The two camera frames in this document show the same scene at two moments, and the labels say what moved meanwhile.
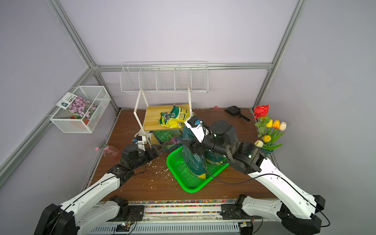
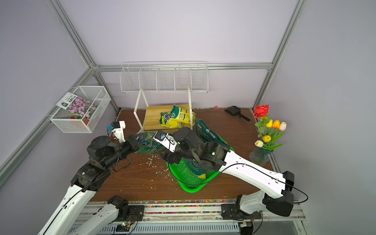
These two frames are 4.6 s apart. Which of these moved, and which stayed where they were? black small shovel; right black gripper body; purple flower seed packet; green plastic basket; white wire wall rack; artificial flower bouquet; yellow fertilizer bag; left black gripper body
Moved: right black gripper body; left black gripper body
Stayed: green plastic basket; white wire wall rack; black small shovel; artificial flower bouquet; purple flower seed packet; yellow fertilizer bag
